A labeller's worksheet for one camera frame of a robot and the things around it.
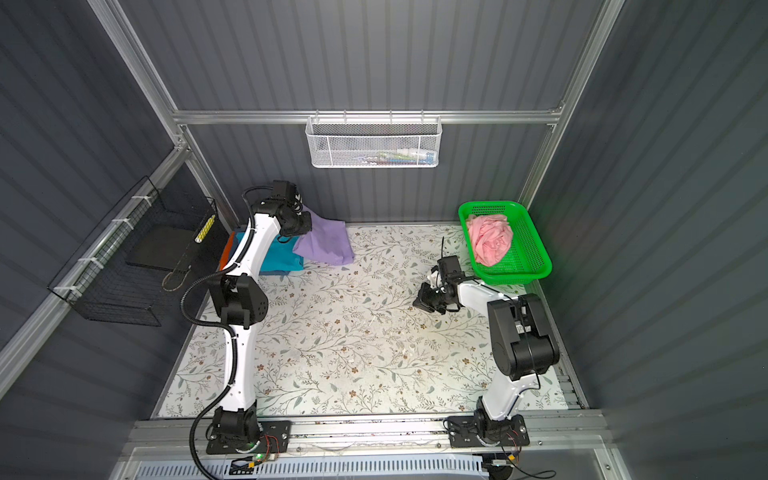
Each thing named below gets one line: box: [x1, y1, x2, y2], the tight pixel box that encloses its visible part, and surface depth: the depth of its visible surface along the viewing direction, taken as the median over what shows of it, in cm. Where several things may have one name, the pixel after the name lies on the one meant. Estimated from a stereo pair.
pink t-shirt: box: [466, 214, 513, 267], surface depth 111 cm
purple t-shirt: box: [292, 204, 354, 266], surface depth 109 cm
